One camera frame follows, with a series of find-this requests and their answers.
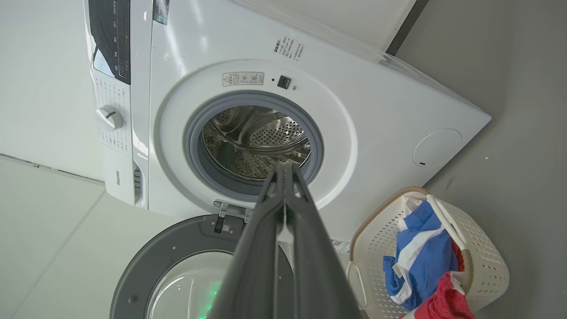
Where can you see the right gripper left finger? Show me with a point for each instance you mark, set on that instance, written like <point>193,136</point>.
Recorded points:
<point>250,270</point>

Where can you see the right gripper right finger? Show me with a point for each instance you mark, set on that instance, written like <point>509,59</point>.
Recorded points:
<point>316,274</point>

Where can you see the round black glass washer door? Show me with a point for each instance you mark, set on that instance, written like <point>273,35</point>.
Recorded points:
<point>146,257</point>

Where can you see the white front-load washing machine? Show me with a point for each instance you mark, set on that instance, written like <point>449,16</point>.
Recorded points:
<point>376,115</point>

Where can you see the blue energy label sticker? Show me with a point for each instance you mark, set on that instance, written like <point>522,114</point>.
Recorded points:
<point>341,246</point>

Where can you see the blue and white garment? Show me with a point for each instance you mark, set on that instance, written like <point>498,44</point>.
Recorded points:
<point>421,261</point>

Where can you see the red and white garment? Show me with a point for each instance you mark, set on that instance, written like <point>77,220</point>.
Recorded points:
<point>447,301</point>

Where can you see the white perforated laundry basket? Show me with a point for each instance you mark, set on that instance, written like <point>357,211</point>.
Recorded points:
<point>483,266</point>

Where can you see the round white filter cover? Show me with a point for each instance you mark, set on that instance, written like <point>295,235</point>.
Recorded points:
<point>437,147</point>

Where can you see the white warning sticker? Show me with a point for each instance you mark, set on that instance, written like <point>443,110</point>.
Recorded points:
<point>242,79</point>

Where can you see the white washer control knob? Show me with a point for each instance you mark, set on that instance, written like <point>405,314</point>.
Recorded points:
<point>110,118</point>

